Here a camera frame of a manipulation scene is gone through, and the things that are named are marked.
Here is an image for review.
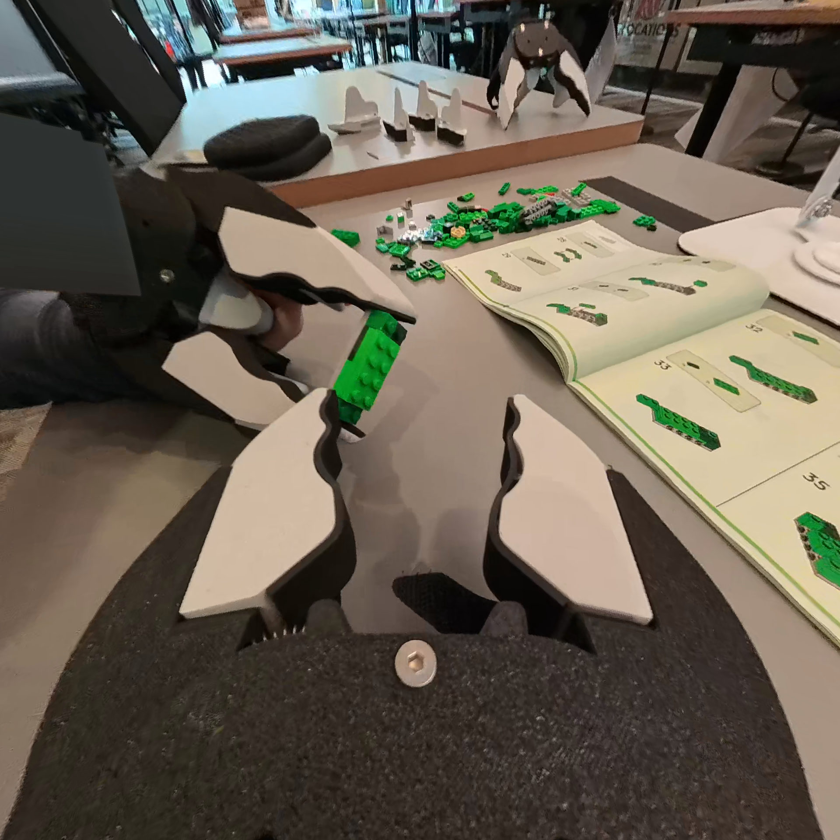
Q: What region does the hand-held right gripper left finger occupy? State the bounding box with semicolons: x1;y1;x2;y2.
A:
178;387;357;635

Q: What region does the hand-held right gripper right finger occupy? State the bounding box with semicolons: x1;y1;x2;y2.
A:
483;394;655;626

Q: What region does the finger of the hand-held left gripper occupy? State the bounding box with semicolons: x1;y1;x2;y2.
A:
161;331;366;446
216;206;418;326

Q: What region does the green and grey brick assembly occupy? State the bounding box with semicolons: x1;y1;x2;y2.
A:
331;310;409;429

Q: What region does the person's left forearm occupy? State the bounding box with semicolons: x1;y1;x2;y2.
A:
0;289;198;412

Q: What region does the grey desk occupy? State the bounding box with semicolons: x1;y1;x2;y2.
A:
0;142;840;840

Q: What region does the white desk lamp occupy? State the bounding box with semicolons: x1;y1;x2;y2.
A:
677;147;840;329

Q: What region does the wooden desk with white leg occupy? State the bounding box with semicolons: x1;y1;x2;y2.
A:
661;0;840;173

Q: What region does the person's left hand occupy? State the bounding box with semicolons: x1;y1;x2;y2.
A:
260;293;305;353

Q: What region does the black round cushion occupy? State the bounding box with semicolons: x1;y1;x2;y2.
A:
203;115;333;184

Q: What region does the spare grey gripper finger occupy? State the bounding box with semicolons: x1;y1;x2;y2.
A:
408;80;439;132
327;85;383;136
436;88;468;147
382;87;416;143

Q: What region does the wooden edged grey table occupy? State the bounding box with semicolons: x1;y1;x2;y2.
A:
154;61;648;210

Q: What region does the black monitor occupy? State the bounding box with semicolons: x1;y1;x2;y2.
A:
26;0;189;158

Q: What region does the brick instruction booklet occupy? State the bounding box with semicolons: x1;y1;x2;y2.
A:
442;219;840;649

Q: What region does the brown wooden table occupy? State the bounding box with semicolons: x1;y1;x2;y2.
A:
213;35;355;84

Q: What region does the pile of green bricks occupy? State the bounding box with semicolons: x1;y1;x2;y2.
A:
330;180;658;283

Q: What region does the spare hand-held gripper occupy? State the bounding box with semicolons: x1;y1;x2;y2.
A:
486;20;592;132

